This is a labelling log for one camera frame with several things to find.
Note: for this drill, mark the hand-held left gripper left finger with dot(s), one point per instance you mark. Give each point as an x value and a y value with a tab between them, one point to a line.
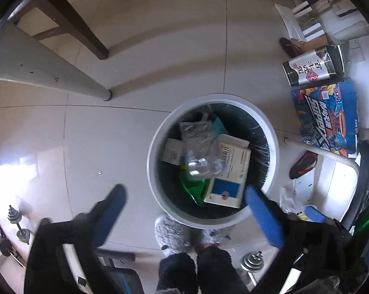
111	208

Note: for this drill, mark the person's leg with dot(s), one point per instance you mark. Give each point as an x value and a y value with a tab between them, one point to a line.
216	269
178	274

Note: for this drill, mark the white round trash bin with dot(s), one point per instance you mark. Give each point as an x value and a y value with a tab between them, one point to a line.
152	165

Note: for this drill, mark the person's left leg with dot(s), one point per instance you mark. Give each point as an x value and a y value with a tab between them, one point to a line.
178	274

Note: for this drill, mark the silver blister pack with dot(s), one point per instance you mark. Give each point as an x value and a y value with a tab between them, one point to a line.
196	130

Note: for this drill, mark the red black shoe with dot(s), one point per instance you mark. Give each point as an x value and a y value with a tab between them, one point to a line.
290	46
302	165

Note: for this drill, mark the grey fuzzy slipper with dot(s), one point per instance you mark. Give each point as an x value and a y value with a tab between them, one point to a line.
172	232
215	237

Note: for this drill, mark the person's right leg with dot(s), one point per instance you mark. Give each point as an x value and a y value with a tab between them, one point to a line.
216	269

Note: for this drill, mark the wall socket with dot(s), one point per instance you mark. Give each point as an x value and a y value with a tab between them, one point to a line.
357	49

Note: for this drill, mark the clear plastic bottle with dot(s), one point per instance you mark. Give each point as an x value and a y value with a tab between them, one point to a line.
201	162

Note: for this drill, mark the crumpled clear plastic bag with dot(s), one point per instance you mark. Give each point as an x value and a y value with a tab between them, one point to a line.
290	203

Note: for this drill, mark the black weight plate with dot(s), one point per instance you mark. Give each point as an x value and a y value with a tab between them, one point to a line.
5	247

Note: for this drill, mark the white blue medicine box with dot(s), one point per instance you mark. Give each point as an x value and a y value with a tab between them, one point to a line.
227	186

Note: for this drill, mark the small white box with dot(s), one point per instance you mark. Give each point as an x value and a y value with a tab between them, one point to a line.
172	151

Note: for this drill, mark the small metal dumbbell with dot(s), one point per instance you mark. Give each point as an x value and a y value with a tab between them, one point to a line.
19	224
252	262

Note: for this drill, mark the grey table leg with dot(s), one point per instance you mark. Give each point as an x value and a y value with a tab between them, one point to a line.
34	64

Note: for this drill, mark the brown cardboard box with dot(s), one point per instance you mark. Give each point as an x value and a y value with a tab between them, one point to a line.
317	45

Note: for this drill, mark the dark wooden chair legs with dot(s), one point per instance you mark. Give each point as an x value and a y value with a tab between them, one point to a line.
80	24

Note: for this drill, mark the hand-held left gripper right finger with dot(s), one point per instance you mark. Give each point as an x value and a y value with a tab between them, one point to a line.
264	217

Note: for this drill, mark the colourful blue toy box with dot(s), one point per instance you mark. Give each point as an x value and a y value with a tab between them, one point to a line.
325	119

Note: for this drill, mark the green blue wipes packet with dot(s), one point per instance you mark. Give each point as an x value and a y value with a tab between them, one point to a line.
192	190

